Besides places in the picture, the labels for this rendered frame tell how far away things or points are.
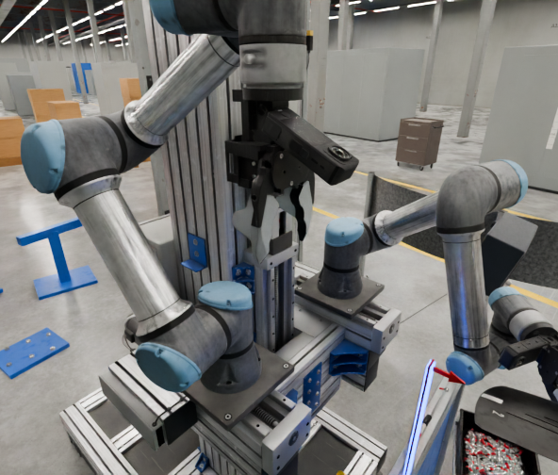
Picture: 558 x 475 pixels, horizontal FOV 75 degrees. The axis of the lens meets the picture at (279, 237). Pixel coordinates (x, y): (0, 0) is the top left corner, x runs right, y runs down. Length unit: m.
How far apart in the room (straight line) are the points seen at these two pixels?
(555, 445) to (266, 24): 0.70
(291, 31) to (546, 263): 2.32
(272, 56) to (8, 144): 8.88
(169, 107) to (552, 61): 6.53
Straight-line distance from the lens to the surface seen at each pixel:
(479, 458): 1.15
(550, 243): 2.55
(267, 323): 1.09
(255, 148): 0.44
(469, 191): 0.86
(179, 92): 0.68
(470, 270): 0.89
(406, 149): 7.58
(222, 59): 0.63
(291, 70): 0.43
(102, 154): 0.74
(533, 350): 0.90
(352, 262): 1.16
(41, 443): 2.42
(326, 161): 0.40
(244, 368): 0.88
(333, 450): 1.84
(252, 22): 0.43
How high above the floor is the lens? 1.70
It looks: 24 degrees down
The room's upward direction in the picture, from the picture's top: straight up
